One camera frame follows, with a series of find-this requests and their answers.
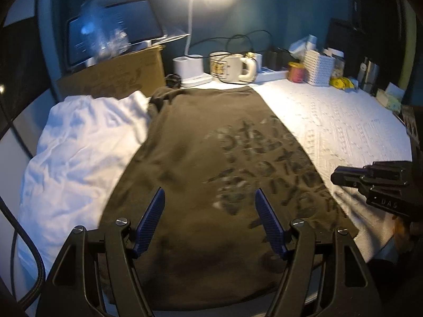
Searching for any dark brown printed garment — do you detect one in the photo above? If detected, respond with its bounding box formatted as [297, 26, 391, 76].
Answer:
[100, 87, 358, 311]

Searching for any operator hand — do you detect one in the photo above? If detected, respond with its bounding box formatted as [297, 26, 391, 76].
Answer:
[392, 216, 422, 253]

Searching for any white textured table cover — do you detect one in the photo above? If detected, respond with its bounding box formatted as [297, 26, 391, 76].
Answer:
[251, 82, 411, 263]

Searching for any green tissue box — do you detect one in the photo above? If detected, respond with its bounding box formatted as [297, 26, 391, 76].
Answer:
[376, 82, 405, 112]

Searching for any yellow snack packet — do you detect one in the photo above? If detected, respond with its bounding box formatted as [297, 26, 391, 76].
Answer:
[329, 77, 355, 90]

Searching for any steel cups stack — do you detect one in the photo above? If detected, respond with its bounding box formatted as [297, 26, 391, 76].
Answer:
[357, 57, 379, 96]

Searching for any clear jar white lid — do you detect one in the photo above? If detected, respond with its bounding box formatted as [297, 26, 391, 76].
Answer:
[330, 48, 345, 79]

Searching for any white perforated plastic basket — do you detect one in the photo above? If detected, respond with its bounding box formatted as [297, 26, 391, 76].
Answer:
[303, 50, 335, 87]

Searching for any red tin yellow lid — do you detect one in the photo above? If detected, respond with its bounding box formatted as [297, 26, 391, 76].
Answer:
[287, 62, 305, 83]

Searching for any white crumpled cloth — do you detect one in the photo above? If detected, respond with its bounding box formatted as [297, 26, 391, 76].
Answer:
[18, 91, 150, 271]

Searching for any white power strip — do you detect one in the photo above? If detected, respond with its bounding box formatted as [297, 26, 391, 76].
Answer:
[255, 67, 288, 84]

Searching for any white tissue in basket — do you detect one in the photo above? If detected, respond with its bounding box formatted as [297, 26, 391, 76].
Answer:
[288, 34, 317, 57]

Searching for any black power adapter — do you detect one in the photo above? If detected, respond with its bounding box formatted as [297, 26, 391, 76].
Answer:
[265, 50, 282, 71]

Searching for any white charger plug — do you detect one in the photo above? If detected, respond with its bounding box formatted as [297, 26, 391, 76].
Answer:
[253, 53, 263, 74]

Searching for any cream cartoon mug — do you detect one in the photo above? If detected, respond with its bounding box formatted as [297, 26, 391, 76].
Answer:
[209, 52, 258, 84]

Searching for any brown cardboard box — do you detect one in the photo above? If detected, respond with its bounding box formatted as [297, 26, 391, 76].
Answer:
[57, 45, 165, 99]

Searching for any clear plastic bag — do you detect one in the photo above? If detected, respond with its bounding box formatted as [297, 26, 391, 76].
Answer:
[80, 0, 130, 61]

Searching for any laptop with dark screen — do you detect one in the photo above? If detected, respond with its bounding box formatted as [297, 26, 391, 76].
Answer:
[65, 0, 188, 67]

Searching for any black cable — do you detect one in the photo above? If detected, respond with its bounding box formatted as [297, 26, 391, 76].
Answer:
[0, 197, 47, 309]

